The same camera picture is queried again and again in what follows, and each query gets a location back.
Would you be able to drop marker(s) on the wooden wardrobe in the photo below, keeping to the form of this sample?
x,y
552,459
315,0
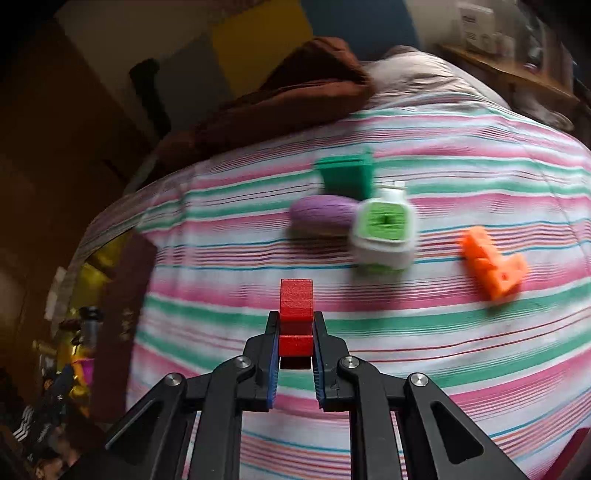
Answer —
x,y
55,161

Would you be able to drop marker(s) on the purple oval soap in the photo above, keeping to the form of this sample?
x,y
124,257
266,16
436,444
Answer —
x,y
323,212

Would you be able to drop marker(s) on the green plastic piece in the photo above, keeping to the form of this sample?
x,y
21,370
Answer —
x,y
346,177

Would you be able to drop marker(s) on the pink plastic piece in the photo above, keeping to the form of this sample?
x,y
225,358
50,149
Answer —
x,y
82,374

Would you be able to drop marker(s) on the pale pink pillow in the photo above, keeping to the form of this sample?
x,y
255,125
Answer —
x,y
438,74

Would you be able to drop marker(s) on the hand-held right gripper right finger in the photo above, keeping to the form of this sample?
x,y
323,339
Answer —
x,y
319,378

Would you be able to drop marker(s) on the pink green striped bedsheet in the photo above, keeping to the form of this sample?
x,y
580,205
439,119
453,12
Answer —
x,y
415,346

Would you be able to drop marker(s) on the red plastic block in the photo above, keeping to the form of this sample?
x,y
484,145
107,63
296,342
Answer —
x,y
295,300

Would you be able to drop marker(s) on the clear jar with black cap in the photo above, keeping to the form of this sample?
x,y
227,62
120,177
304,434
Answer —
x,y
92,327

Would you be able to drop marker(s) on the brown quilted blanket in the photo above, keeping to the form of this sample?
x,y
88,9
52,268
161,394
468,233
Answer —
x,y
277,101

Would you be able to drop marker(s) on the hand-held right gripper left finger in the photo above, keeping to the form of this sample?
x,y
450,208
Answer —
x,y
274,369

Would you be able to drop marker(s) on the wooden shelf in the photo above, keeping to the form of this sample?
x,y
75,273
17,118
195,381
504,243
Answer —
x,y
508,76

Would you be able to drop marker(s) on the white printed box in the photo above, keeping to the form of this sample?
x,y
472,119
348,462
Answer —
x,y
475,25

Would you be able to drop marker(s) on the white green plug-in air freshener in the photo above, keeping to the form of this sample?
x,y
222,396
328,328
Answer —
x,y
383,221

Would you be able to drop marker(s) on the person's dark striped clothing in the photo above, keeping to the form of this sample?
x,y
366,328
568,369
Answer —
x,y
32,429

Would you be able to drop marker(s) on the grey yellow blue padded headboard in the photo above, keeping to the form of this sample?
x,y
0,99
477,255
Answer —
x,y
258,41

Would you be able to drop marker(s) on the orange plastic block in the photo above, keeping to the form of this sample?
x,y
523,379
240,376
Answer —
x,y
489,267

